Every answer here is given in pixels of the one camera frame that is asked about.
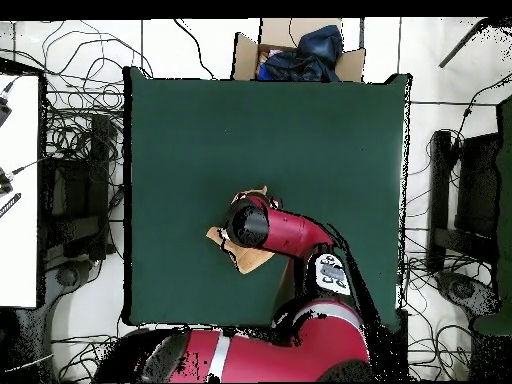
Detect tan terry towel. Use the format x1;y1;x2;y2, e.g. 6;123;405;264
205;184;277;275

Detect black flat strip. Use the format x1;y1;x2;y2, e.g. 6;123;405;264
0;192;22;219

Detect dark green table cloth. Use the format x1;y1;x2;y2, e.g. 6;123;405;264
123;65;411;327

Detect cardboard box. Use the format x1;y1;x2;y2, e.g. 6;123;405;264
231;17;366;83

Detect dark blue clothes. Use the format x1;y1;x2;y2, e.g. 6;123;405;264
257;24;345;83

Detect grey chair base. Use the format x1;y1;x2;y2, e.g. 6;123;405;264
43;257;97;313

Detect dark chair base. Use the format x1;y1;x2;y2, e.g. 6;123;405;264
435;271;499;317

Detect white desk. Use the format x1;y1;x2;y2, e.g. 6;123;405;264
0;73;41;309

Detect green covered table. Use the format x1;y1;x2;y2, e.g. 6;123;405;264
471;95;512;337

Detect black rod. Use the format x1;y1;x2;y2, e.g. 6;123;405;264
438;17;491;69

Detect single black cable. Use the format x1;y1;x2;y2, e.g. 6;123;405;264
173;18;217;79

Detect black metal frame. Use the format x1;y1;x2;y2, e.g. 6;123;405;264
425;129;501;273
39;113;117;261

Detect black camera device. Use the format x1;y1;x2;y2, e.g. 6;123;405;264
0;81;15;127
0;167;14;196

